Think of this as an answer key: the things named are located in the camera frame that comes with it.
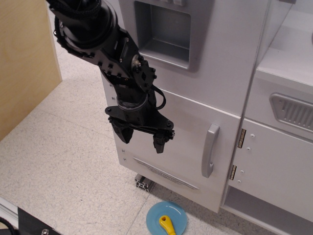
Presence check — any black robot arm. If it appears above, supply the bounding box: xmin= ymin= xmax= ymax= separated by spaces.
xmin=48 ymin=0 xmax=175 ymax=153

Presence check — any aluminium extrusion foot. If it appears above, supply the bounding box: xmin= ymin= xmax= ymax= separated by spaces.
xmin=134 ymin=174 xmax=156 ymax=193

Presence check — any black braided cable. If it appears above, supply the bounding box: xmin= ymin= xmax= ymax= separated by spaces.
xmin=0 ymin=216 xmax=14 ymax=235

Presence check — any upper brass cabinet hinge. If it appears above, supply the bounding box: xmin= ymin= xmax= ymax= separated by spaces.
xmin=237 ymin=128 xmax=246 ymax=148

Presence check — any aluminium frame rail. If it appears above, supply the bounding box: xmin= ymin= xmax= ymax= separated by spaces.
xmin=0 ymin=197 xmax=19 ymax=229

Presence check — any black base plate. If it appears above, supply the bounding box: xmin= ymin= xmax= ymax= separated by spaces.
xmin=18 ymin=208 xmax=61 ymax=235

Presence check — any white toy fridge cabinet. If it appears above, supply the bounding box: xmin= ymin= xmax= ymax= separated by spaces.
xmin=85 ymin=0 xmax=272 ymax=213

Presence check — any white oven cabinet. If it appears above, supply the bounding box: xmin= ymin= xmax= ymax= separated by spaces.
xmin=223 ymin=0 xmax=313 ymax=235

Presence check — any yellow handled utensil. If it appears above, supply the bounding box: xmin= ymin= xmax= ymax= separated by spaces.
xmin=159 ymin=215 xmax=176 ymax=235

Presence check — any silver ice dispenser recess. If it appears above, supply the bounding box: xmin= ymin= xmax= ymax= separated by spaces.
xmin=119 ymin=0 xmax=215 ymax=72

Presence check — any brass cabinet hinge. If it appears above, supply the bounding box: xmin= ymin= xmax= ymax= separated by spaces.
xmin=229 ymin=165 xmax=237 ymax=180
xmin=237 ymin=128 xmax=246 ymax=148

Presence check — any light blue plate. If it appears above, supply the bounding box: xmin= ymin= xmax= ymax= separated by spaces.
xmin=146 ymin=201 xmax=188 ymax=235

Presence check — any lower brass cabinet hinge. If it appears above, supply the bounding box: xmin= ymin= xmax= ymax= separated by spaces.
xmin=229 ymin=165 xmax=237 ymax=180

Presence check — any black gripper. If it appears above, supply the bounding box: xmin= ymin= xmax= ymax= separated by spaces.
xmin=105 ymin=99 xmax=175 ymax=154

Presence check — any light wooden panel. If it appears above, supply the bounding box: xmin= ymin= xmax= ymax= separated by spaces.
xmin=0 ymin=0 xmax=62 ymax=139

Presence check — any silver oven vent panel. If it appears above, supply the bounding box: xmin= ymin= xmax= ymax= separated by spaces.
xmin=269 ymin=93 xmax=313 ymax=132

